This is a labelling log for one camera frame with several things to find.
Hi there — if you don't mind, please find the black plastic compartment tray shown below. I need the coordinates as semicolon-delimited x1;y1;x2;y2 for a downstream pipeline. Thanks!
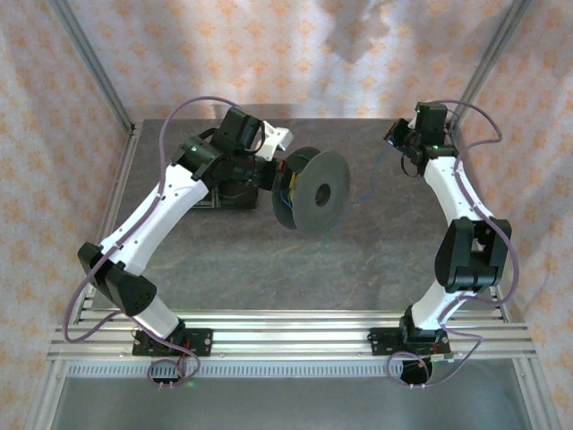
213;176;260;211

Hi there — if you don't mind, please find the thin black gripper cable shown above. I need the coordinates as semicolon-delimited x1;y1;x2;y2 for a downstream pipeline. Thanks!
400;150;424;178

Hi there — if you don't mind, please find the aluminium frame post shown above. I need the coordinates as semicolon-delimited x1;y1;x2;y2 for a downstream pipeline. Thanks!
445;0;534;135
47;0;138;135

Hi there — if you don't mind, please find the aluminium table edge rail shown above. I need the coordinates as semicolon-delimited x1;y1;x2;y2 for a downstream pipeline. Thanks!
24;124;144;430
445;123;556;430

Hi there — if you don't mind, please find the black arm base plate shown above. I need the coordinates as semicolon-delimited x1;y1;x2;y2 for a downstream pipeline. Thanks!
133;326;214;358
369;326;450;359

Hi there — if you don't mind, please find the aluminium mounting rail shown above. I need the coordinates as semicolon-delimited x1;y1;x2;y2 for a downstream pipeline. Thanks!
47;308;538;362

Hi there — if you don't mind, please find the thin blue wire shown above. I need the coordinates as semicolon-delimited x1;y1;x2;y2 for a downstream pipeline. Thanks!
277;133;395;252

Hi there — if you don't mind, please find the thin green wire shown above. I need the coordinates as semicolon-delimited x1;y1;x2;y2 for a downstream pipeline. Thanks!
286;151;312;211

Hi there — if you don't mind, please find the grey slotted cable duct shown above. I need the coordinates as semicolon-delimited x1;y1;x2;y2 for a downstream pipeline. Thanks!
66;361;395;378

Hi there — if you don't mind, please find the patterned backdrop cloth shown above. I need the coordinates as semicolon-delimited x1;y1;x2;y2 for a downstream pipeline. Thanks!
0;0;573;430

